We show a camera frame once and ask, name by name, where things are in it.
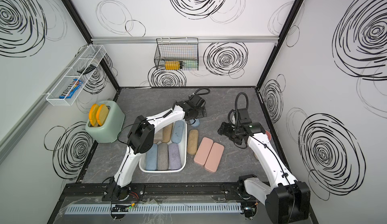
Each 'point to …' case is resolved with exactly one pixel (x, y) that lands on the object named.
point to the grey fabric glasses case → (163, 159)
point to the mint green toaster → (109, 132)
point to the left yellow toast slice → (92, 114)
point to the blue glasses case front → (178, 131)
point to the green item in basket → (191, 64)
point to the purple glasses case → (174, 161)
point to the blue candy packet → (77, 85)
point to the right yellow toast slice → (102, 114)
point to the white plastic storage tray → (183, 151)
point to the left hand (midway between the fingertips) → (200, 114)
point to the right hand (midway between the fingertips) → (225, 133)
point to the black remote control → (89, 68)
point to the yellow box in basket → (172, 65)
